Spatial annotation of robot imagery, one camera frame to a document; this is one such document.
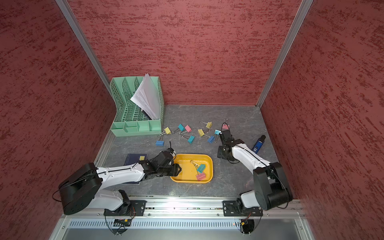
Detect yellow binder clip center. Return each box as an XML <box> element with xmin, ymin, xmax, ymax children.
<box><xmin>198</xmin><ymin>129</ymin><xmax>205</xmax><ymax>137</ymax></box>

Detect yellow plastic storage box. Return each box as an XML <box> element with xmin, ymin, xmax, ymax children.
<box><xmin>171</xmin><ymin>154</ymin><xmax>214</xmax><ymax>184</ymax></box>

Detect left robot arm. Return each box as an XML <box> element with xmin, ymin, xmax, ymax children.
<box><xmin>58</xmin><ymin>148</ymin><xmax>182</xmax><ymax>216</ymax></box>

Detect green plastic desk organizer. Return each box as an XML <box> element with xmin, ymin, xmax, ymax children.
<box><xmin>110</xmin><ymin>76</ymin><xmax>165</xmax><ymax>137</ymax></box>

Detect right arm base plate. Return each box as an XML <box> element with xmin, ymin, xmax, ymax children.
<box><xmin>222</xmin><ymin>200</ymin><xmax>263</xmax><ymax>217</ymax></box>

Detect white papers in organizer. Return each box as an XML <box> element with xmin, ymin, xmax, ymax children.
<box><xmin>130</xmin><ymin>74</ymin><xmax>161</xmax><ymax>120</ymax></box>

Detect blue binder clip center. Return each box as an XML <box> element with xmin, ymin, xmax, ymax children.
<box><xmin>206</xmin><ymin>135</ymin><xmax>215</xmax><ymax>144</ymax></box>

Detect olive yellow binder clip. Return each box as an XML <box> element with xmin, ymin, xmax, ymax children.
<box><xmin>200</xmin><ymin>121</ymin><xmax>213</xmax><ymax>129</ymax></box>

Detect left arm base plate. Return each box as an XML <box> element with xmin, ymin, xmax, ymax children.
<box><xmin>104</xmin><ymin>200</ymin><xmax>147</xmax><ymax>218</ymax></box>

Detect pink binder clip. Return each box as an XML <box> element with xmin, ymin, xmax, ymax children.
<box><xmin>221</xmin><ymin>119</ymin><xmax>230</xmax><ymax>130</ymax></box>
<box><xmin>196</xmin><ymin>173</ymin><xmax>207</xmax><ymax>181</ymax></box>
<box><xmin>185</xmin><ymin>125</ymin><xmax>192</xmax><ymax>133</ymax></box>

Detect pink binder clip back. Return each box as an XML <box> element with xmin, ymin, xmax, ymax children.
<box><xmin>221</xmin><ymin>119</ymin><xmax>230</xmax><ymax>130</ymax></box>

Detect dark blue notebook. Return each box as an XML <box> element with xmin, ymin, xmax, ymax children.
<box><xmin>124</xmin><ymin>154</ymin><xmax>148</xmax><ymax>166</ymax></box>

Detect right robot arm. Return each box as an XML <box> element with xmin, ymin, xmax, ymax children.
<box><xmin>218</xmin><ymin>130</ymin><xmax>293</xmax><ymax>211</ymax></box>

